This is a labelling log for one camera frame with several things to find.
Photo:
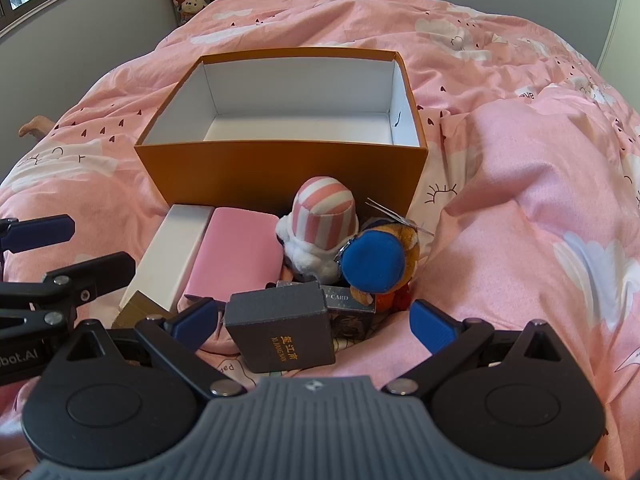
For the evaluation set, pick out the long white box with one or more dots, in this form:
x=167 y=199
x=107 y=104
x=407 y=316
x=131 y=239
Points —
x=170 y=255

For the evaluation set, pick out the pink printed blanket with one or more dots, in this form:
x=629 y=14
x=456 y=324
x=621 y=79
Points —
x=525 y=185

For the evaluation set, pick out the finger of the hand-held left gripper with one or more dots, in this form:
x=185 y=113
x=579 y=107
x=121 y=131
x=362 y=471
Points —
x=100 y=270
x=42 y=232

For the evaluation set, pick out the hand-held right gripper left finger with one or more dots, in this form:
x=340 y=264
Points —
x=195 y=322

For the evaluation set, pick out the dark grey box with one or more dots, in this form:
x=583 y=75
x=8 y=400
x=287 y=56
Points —
x=280 y=325

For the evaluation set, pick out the white fluffy plush toy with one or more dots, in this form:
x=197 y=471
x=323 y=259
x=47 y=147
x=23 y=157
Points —
x=325 y=215

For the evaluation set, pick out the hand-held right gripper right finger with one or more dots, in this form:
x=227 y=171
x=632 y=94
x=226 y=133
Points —
x=430 y=327

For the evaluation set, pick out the orange cardboard box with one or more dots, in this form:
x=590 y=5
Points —
x=250 y=175

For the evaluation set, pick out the tan rounded object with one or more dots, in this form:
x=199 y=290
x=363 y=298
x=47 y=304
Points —
x=35 y=125

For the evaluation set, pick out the gold box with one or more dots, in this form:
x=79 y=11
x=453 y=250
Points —
x=137 y=310

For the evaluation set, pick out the pink embossed box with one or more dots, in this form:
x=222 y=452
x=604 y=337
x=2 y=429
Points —
x=235 y=255

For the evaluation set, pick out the white door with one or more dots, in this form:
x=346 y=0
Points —
x=622 y=25

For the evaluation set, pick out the dark card box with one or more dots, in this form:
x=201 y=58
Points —
x=346 y=299

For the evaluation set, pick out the orange plush toy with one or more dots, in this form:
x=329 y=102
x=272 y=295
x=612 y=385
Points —
x=372 y=260

